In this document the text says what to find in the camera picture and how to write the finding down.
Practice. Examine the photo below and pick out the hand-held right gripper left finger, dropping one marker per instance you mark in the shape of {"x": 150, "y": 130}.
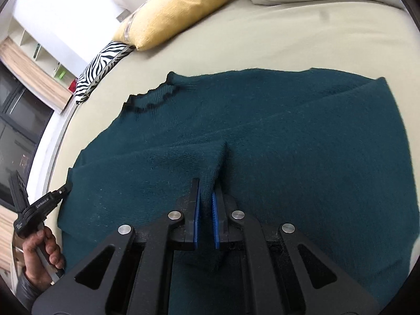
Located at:
{"x": 196, "y": 218}

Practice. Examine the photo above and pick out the person's left forearm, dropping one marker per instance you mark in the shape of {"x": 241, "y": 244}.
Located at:
{"x": 26, "y": 292}

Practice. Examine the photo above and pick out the white built-in shelf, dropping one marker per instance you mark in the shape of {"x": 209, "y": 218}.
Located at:
{"x": 39, "y": 49}

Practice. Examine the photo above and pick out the person's left hand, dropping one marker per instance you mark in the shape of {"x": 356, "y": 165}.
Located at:
{"x": 36, "y": 262}

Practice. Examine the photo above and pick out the red box on shelf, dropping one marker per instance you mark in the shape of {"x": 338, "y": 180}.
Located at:
{"x": 72, "y": 85}

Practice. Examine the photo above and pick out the beige curtain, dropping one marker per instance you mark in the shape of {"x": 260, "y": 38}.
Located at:
{"x": 32, "y": 73}

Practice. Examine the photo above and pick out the wall socket panel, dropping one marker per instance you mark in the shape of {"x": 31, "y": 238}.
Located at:
{"x": 121, "y": 14}

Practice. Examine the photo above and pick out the zebra print pillow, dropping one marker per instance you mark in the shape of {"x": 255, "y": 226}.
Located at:
{"x": 98, "y": 69}

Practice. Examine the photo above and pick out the beige bed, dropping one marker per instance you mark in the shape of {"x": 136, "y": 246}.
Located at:
{"x": 262, "y": 36}

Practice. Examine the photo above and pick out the green item on shelf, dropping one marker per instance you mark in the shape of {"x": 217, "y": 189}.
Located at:
{"x": 59, "y": 72}

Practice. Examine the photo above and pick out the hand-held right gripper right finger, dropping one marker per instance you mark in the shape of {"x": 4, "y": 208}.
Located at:
{"x": 215, "y": 218}

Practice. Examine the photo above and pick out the yellow pillow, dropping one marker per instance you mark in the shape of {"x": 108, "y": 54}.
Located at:
{"x": 177, "y": 10}

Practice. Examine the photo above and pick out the dark green knit sweater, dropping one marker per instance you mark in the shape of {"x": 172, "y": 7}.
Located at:
{"x": 279, "y": 137}

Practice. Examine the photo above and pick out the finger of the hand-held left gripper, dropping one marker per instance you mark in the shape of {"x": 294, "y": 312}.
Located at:
{"x": 62, "y": 193}

